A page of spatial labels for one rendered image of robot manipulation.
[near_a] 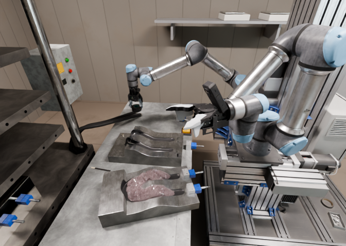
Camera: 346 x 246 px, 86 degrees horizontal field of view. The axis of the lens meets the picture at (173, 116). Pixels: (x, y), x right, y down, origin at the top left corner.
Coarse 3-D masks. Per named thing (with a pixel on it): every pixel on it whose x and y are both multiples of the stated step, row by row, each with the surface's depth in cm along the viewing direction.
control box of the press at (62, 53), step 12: (36, 48) 126; (60, 48) 129; (24, 60) 115; (36, 60) 115; (60, 60) 129; (72, 60) 142; (36, 72) 119; (60, 72) 130; (72, 72) 143; (36, 84) 124; (48, 84) 123; (72, 84) 144; (72, 96) 144; (48, 108) 134; (72, 108) 153
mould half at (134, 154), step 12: (144, 132) 138; (156, 132) 144; (120, 144) 136; (132, 144) 125; (156, 144) 133; (168, 144) 132; (180, 144) 132; (108, 156) 126; (120, 156) 126; (132, 156) 124; (144, 156) 123; (156, 156) 122; (168, 156) 121; (180, 156) 121
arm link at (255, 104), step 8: (248, 96) 65; (256, 96) 65; (264, 96) 66; (248, 104) 63; (256, 104) 64; (264, 104) 65; (248, 112) 63; (256, 112) 65; (264, 112) 68; (248, 120) 67
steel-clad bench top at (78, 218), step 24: (144, 120) 173; (168, 120) 173; (120, 168) 125; (144, 168) 125; (72, 192) 109; (96, 192) 109; (72, 216) 98; (96, 216) 98; (168, 216) 98; (48, 240) 88; (72, 240) 88; (96, 240) 88; (120, 240) 88; (144, 240) 88; (168, 240) 88
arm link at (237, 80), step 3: (237, 75) 140; (240, 75) 140; (243, 75) 140; (234, 78) 142; (237, 78) 136; (240, 78) 136; (243, 78) 136; (231, 81) 145; (234, 81) 141; (237, 81) 135; (240, 81) 134; (231, 84) 145; (234, 84) 140; (237, 84) 136; (234, 87) 140
